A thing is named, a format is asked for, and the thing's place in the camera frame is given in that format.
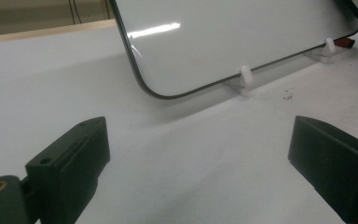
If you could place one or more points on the clear plastic board stand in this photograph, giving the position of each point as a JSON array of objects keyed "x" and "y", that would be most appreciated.
[
  {"x": 330, "y": 45},
  {"x": 246, "y": 75}
]

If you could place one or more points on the red marker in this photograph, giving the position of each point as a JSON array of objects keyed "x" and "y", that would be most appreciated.
[{"x": 345, "y": 43}]

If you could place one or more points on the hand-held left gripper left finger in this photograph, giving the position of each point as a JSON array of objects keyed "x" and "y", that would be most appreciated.
[{"x": 71, "y": 161}]

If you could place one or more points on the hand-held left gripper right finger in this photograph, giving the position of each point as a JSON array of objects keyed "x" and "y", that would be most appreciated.
[{"x": 332, "y": 155}]

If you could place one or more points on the white whiteboard with dark rim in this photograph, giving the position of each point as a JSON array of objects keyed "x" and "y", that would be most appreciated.
[{"x": 214, "y": 46}]

